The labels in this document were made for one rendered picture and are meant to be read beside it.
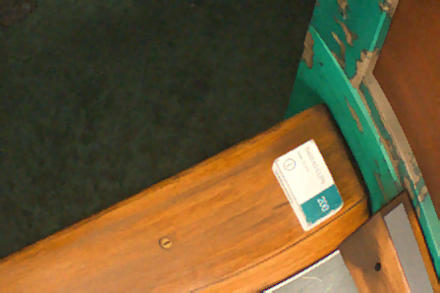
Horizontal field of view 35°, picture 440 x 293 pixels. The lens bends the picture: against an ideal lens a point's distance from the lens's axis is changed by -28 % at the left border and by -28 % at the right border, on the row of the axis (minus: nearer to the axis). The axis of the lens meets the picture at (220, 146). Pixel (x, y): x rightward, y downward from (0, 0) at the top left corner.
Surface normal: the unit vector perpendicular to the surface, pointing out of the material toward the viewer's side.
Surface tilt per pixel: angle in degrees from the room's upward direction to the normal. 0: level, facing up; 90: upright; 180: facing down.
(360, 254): 66
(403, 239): 0
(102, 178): 0
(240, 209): 0
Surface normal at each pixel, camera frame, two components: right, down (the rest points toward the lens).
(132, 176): 0.06, -0.33
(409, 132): -0.88, 0.44
